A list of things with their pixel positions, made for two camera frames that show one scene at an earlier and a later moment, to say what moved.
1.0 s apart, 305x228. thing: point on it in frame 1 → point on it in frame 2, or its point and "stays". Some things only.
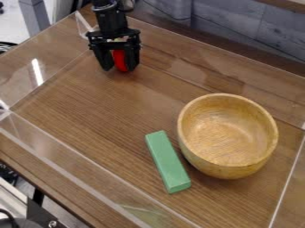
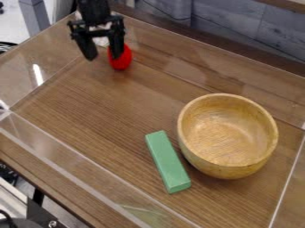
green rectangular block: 173,171 stays
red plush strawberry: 120,58 stays
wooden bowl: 228,133 stays
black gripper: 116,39 → 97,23
